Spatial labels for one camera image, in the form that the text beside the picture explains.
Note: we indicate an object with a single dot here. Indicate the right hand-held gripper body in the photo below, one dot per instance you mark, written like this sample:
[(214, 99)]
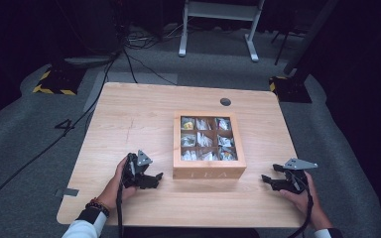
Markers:
[(296, 181)]

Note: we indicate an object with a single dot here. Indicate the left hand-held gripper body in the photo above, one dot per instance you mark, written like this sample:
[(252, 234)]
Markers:
[(133, 172)]

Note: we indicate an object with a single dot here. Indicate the wooden tea box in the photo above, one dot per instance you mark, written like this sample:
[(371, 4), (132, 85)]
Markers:
[(208, 170)]

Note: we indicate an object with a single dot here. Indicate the yellow label tea sachet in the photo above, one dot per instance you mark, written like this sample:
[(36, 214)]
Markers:
[(188, 125)]

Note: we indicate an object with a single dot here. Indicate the person's right hand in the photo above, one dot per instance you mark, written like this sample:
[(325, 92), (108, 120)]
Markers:
[(306, 203)]

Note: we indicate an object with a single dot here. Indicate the person's left hand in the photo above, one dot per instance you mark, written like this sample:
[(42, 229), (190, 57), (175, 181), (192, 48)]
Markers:
[(114, 188)]

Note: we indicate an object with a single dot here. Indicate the person's dark clothing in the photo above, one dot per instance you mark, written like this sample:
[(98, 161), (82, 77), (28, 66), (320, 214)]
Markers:
[(191, 233)]

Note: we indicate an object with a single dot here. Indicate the grey tape strip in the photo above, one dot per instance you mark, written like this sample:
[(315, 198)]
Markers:
[(67, 192)]

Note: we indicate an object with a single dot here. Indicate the black yellow striped base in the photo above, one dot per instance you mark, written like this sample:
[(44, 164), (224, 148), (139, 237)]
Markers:
[(58, 82), (291, 91)]

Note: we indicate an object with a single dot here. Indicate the dark slanted pole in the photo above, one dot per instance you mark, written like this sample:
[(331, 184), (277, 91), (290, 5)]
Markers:
[(311, 36)]

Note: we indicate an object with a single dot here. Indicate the white metal stand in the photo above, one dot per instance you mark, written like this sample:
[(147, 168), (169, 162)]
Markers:
[(218, 10)]

